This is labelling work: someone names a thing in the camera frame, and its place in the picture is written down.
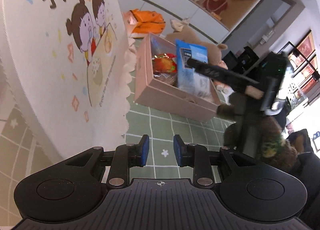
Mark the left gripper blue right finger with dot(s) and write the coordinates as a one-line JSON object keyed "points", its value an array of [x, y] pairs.
{"points": [[179, 150]]}

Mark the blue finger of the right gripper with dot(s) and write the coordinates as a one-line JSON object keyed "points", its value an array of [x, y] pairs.
{"points": [[220, 74]]}

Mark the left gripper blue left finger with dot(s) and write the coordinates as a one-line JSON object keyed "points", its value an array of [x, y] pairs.
{"points": [[143, 150]]}

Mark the blue white snack bag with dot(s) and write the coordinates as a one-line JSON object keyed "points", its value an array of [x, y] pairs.
{"points": [[188, 80]]}

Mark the red snack packet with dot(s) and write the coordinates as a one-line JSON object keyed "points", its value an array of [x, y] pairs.
{"points": [[164, 63]]}

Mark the pink storage box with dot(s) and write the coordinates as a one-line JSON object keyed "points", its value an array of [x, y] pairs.
{"points": [[157, 94]]}

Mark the pink plush toy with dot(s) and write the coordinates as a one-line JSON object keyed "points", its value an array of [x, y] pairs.
{"points": [[219, 86]]}

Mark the brown plush bear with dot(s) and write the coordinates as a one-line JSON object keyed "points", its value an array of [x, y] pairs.
{"points": [[183, 32]]}

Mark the orange snack bag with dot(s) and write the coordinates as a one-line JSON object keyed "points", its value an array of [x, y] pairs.
{"points": [[140, 23]]}

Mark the cartoon printed white lid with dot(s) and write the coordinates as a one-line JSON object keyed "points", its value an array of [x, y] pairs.
{"points": [[66, 62]]}

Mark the green checked tablecloth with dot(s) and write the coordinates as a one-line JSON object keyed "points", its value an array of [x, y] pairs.
{"points": [[28, 156]]}

